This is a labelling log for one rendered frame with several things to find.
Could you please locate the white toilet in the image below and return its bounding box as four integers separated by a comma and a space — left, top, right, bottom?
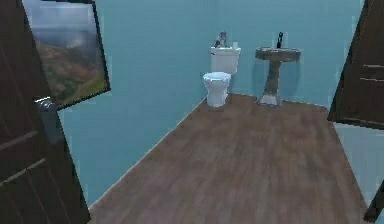
202, 46, 242, 108

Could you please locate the small grey figurine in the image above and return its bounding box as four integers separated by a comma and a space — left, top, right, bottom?
213, 31, 229, 49

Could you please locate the framed landscape picture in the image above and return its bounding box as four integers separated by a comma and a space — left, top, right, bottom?
21, 0, 112, 111

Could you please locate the dark brown room door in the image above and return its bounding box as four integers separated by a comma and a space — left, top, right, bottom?
0, 0, 92, 224
327, 0, 384, 130

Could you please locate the stone pedestal sink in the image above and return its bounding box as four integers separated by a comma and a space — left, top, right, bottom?
255, 46, 302, 107

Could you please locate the grey door handle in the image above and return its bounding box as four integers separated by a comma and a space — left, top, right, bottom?
34, 96, 65, 145

